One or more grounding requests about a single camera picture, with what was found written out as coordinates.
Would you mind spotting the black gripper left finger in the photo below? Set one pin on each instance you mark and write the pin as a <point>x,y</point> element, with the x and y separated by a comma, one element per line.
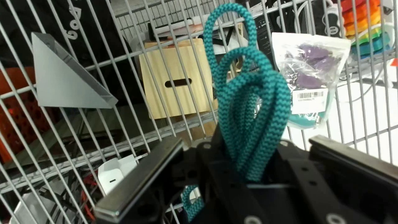
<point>131,199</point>

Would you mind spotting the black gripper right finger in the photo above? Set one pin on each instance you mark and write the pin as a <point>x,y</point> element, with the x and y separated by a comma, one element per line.
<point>358,167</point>

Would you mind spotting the white charger cube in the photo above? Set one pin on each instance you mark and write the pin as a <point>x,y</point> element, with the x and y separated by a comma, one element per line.
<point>113,171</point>

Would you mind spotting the plastic bag with purple item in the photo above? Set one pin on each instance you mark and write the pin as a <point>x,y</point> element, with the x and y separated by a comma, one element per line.
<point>311,66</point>

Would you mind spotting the light wooden box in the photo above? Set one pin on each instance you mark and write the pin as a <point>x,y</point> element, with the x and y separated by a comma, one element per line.
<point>176,79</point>

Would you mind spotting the orange tool under shelf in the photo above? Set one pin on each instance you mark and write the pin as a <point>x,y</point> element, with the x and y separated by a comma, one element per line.
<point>17,115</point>

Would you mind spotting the grey triangular block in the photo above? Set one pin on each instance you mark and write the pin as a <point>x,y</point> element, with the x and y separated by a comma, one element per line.
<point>61,81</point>

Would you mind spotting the rainbow coloured block set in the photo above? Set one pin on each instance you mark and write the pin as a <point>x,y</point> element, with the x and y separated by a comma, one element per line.
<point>369,26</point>

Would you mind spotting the wire shelf rack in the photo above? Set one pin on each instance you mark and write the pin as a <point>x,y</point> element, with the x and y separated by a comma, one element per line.
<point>241,162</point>

